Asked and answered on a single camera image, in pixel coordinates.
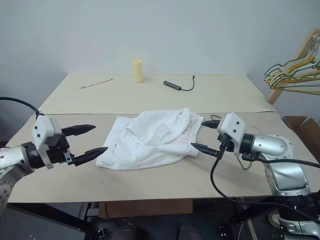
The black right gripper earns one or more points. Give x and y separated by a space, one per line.
226 143

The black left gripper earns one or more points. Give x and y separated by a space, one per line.
57 150

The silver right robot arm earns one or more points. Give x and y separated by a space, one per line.
275 147

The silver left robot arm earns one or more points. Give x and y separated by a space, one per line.
12 157

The white garment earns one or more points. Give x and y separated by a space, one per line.
150 132

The wooden hanger rack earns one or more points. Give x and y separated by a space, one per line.
280 86

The thin white pen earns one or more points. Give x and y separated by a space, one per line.
96 84

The beige paper table cover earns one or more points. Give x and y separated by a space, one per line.
150 100

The pale yellow plastic bottle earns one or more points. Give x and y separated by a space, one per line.
138 71

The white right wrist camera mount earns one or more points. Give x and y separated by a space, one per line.
231 125

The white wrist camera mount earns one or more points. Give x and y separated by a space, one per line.
231 125
43 130

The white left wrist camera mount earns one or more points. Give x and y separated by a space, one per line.
43 130

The black table frame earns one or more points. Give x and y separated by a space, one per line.
62 216

